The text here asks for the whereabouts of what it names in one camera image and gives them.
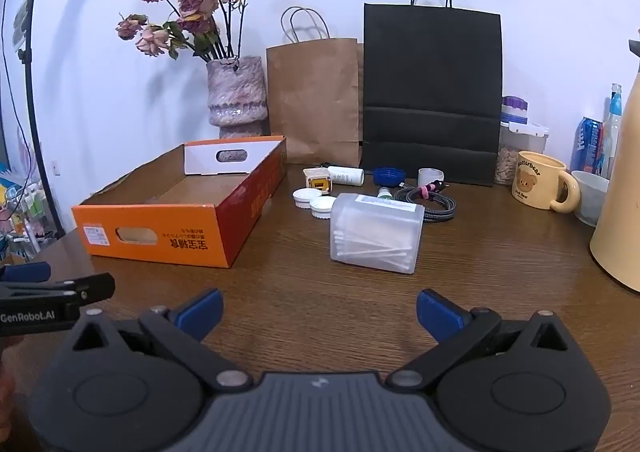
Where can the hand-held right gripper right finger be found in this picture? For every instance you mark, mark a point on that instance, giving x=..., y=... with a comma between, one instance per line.
x=440, y=314

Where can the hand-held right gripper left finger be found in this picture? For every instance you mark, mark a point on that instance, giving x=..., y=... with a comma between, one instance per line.
x=202, y=313

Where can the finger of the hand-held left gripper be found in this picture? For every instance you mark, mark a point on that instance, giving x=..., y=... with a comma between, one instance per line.
x=25, y=272
x=75, y=286

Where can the white ceramic cup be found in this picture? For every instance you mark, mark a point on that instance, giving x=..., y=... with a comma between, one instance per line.
x=590, y=199

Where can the white charger plug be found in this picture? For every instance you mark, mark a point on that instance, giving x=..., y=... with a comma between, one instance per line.
x=317, y=180

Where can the clear plastic bottle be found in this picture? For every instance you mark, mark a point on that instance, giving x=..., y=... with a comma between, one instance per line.
x=375, y=237
x=612, y=131

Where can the small white bottle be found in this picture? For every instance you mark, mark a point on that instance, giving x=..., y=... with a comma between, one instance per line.
x=347, y=175

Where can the purple textured vase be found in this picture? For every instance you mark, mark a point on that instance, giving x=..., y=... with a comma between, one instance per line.
x=235, y=86

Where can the white wall socket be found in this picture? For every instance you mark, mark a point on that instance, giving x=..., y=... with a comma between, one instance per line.
x=55, y=167

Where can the metal storage rack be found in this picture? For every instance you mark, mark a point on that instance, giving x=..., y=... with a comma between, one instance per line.
x=25, y=212

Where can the orange cardboard box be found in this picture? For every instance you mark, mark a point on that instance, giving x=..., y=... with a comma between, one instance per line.
x=150, y=237

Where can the yellow bear mug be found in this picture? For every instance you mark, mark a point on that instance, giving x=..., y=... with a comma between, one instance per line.
x=535, y=182

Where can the cream thermos jug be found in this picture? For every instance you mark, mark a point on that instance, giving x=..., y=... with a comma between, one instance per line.
x=620, y=182

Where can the white bottle cap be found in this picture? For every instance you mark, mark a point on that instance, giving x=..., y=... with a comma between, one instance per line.
x=322, y=206
x=303, y=197

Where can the brown paper bag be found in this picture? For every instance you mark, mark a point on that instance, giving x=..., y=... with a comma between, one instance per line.
x=312, y=96

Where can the blue ridged cap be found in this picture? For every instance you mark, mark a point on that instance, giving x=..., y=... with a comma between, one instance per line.
x=389, y=175

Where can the black light stand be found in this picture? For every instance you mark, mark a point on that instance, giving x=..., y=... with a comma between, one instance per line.
x=34, y=96

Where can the clear snack container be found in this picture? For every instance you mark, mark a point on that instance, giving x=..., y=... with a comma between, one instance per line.
x=510, y=156

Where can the blue drink can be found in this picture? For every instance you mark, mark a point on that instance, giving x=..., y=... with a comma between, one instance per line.
x=587, y=144

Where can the small white cup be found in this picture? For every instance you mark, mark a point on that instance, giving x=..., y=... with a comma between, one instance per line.
x=431, y=176

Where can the purple white striped jar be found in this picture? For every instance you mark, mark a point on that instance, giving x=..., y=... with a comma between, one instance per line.
x=515, y=109

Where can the black paper bag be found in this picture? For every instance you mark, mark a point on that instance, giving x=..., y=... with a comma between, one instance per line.
x=430, y=81

